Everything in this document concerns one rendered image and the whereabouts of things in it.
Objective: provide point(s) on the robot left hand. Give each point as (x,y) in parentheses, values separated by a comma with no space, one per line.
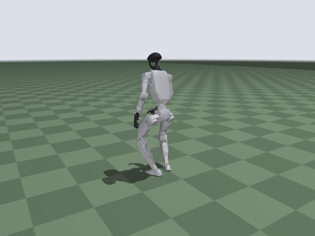
(135,120)

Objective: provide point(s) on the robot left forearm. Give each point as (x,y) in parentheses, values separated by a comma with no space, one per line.
(139,106)

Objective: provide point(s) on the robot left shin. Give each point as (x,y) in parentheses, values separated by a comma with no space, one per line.
(147,154)

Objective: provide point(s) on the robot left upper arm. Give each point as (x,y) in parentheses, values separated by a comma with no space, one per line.
(145,77)

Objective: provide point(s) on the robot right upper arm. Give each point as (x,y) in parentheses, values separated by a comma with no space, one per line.
(171,87)

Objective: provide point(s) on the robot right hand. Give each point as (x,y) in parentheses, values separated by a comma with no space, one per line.
(152,111)

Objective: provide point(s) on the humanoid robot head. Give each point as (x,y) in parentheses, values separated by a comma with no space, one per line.
(154,57)

